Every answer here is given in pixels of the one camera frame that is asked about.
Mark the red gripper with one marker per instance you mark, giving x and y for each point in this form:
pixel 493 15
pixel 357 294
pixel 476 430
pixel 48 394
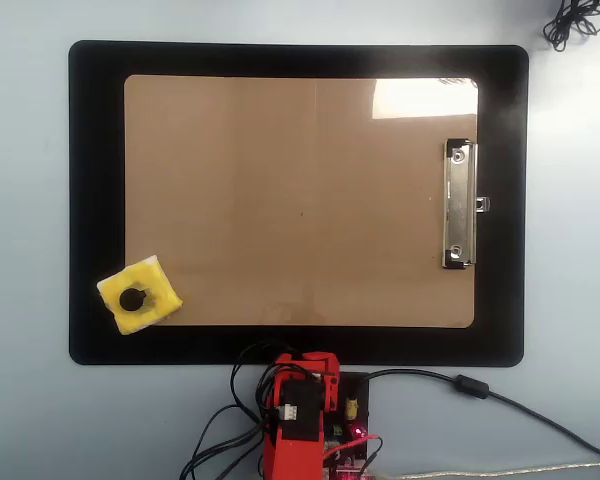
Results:
pixel 300 378

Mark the yellow sponge with black knob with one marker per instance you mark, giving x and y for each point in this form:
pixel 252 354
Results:
pixel 157 280

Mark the brown clipboard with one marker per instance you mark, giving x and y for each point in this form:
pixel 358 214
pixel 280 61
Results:
pixel 280 150

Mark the black controller board base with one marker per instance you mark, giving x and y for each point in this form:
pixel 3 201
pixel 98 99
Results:
pixel 354 387

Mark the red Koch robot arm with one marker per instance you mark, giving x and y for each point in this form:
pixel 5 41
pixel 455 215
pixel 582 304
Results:
pixel 290 455

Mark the metal clipboard clip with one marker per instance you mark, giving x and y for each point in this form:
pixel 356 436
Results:
pixel 457 210

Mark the black mat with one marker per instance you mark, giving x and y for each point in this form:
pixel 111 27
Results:
pixel 95 150

